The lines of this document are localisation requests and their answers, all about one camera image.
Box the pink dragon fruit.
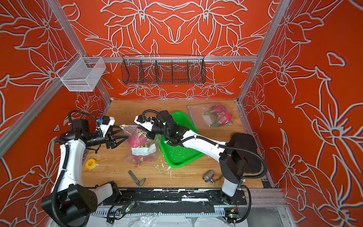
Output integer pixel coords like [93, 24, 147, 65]
[127, 128, 150, 148]
[131, 154, 154, 166]

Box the clear zip-top bag blue seal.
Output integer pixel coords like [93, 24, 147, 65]
[122, 125, 158, 166]

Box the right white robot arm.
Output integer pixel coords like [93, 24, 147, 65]
[149, 110, 268, 197]

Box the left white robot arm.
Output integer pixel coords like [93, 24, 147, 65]
[41, 120, 127, 227]

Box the far clear zip-top bag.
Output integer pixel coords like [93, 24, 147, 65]
[188, 103, 233, 128]

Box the far bag dragon fruit upper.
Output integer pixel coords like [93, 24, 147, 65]
[203, 104, 227, 115]

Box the green plastic basket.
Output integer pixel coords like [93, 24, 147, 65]
[157, 112, 204, 168]

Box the yellow white tape roll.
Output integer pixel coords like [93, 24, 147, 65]
[85, 159, 98, 170]

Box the grey L-shaped metal tool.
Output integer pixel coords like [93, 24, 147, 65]
[128, 170, 146, 187]

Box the metal pipe fitting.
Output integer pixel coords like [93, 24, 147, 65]
[203, 170, 215, 184]

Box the black oval tray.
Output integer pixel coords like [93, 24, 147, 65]
[228, 133, 262, 174]

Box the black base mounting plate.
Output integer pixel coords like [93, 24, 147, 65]
[102, 187, 248, 206]

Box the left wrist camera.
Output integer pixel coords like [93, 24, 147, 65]
[96, 116, 115, 137]

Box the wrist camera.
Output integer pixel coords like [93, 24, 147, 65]
[96, 116, 115, 137]
[134, 115, 155, 131]

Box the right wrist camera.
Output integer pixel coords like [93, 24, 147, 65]
[134, 115, 155, 131]

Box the white wire basket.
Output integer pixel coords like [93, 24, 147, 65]
[56, 54, 106, 92]

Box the black wire basket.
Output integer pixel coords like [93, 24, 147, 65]
[121, 54, 207, 85]

